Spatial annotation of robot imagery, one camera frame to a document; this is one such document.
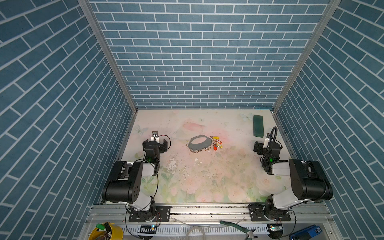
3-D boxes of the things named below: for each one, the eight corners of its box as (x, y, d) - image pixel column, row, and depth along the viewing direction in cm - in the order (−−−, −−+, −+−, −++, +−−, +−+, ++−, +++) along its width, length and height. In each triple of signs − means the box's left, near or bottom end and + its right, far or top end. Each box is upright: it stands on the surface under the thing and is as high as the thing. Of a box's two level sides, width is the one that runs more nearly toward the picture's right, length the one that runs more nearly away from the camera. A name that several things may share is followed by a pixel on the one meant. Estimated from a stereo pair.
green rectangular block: (253, 136, 108) (254, 133, 105) (253, 117, 120) (254, 114, 117) (262, 137, 107) (264, 135, 104) (261, 118, 119) (263, 115, 116)
